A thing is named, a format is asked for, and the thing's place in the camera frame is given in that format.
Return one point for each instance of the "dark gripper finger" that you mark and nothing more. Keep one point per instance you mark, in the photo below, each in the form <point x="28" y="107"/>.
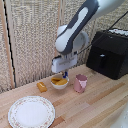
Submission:
<point x="64" y="74"/>
<point x="67" y="74"/>

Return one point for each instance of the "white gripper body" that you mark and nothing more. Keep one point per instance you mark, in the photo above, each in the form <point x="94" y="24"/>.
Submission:
<point x="63" y="64"/>

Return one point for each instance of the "white oval bowl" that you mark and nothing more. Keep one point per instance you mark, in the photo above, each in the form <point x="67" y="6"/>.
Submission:
<point x="60" y="86"/>

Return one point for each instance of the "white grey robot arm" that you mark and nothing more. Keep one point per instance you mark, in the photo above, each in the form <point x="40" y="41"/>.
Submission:
<point x="75" y="25"/>

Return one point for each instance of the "smooth yellow hot dog bun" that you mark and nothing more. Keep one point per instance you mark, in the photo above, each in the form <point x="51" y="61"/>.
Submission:
<point x="62" y="82"/>

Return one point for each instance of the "floral rimmed white plate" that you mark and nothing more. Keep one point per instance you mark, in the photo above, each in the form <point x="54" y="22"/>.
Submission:
<point x="31" y="112"/>

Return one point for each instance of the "ridged orange sausage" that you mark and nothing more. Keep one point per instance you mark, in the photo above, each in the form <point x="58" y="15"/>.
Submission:
<point x="55" y="79"/>

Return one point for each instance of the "pink cup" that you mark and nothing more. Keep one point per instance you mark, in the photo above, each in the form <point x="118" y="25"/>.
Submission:
<point x="80" y="84"/>

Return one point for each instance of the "beige woven divider screen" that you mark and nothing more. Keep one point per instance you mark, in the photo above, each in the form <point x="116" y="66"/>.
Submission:
<point x="30" y="36"/>

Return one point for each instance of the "black box appliance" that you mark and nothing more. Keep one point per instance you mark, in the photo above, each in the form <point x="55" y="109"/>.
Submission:
<point x="108" y="55"/>

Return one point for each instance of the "white item on black box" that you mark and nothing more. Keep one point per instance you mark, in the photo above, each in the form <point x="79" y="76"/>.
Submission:
<point x="119" y="32"/>

